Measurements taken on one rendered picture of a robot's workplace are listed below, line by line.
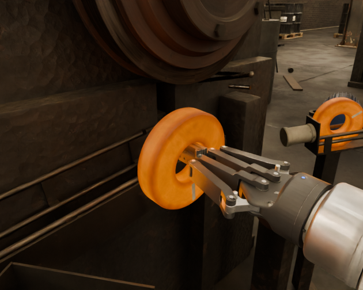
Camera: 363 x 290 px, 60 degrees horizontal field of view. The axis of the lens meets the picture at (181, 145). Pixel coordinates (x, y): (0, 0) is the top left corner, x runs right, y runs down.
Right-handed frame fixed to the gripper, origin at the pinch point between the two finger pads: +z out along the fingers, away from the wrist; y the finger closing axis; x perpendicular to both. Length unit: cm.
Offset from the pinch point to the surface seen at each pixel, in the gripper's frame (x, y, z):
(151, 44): 12.1, 7.3, 16.8
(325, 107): -9, 64, 5
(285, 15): -44, 923, 503
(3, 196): -13.1, -19.7, 25.8
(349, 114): -11, 69, 0
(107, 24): 15.6, -0.3, 18.8
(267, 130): -90, 206, 102
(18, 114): 0.6, -13.8, 27.8
